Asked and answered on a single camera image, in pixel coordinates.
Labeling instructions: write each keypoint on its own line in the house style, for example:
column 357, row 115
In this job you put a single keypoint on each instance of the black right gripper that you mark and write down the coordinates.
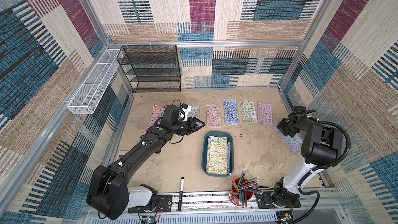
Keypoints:
column 282, row 127

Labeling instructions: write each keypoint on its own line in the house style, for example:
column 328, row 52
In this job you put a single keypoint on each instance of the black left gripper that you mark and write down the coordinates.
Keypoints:
column 193, row 126

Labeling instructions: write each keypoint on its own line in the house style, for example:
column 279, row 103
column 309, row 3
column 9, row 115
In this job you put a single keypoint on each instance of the green dinosaur sticker sheet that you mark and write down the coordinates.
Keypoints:
column 195, row 112

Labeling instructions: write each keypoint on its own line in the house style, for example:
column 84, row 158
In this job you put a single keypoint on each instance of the pastel sticker sheet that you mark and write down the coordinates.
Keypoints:
column 293, row 143

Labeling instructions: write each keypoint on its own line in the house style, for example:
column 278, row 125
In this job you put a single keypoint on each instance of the pink bonbon sticker sheet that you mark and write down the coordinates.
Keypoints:
column 213, row 116

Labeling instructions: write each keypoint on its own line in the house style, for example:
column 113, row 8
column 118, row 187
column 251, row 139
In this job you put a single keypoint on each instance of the pink character sticker sheet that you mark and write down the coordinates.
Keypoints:
column 265, row 115

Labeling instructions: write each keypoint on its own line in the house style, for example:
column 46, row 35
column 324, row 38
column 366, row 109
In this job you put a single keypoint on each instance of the blue penguin sticker sheet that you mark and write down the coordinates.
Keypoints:
column 231, row 116

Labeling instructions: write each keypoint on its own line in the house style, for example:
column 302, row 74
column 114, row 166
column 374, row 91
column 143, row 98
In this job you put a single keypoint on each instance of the teal plastic storage box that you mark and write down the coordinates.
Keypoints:
column 230, row 152

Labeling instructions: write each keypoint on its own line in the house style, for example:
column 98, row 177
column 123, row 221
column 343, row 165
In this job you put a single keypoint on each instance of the green frog sticker sheet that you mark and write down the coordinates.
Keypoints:
column 248, row 111

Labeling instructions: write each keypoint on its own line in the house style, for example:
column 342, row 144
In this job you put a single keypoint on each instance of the pink cat sticker sheet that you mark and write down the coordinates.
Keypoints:
column 157, row 112

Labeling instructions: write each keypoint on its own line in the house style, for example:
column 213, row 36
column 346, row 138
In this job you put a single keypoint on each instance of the green house sticker sheet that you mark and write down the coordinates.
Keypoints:
column 217, row 156

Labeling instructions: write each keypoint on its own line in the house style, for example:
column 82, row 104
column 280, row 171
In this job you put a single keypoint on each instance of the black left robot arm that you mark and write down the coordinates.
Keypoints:
column 108, row 192

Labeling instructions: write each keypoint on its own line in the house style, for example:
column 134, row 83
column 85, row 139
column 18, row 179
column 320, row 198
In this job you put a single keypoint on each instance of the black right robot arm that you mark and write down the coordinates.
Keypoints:
column 322, row 148

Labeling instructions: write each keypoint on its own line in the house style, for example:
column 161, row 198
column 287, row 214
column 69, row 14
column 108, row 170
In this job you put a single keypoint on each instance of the black marker pen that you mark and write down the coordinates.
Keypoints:
column 179, row 207

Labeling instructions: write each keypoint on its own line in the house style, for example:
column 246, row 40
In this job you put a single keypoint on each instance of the red pencil cup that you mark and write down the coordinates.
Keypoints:
column 236, row 192

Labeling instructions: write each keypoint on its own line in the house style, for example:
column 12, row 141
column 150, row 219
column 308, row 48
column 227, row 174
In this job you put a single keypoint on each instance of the pink calculator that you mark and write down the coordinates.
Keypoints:
column 121, row 154

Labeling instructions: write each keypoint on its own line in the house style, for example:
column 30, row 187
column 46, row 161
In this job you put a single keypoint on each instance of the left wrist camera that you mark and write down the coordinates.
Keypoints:
column 184, row 111

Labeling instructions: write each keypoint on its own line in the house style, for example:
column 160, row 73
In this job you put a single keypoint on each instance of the black wire shelf rack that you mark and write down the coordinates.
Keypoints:
column 151, row 68

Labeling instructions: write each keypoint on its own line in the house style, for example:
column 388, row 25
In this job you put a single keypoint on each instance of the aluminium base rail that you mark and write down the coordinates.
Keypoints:
column 217, row 208

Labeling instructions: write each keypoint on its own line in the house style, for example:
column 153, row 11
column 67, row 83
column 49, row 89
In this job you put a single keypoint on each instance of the white wire mesh basket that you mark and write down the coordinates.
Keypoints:
column 89, row 94

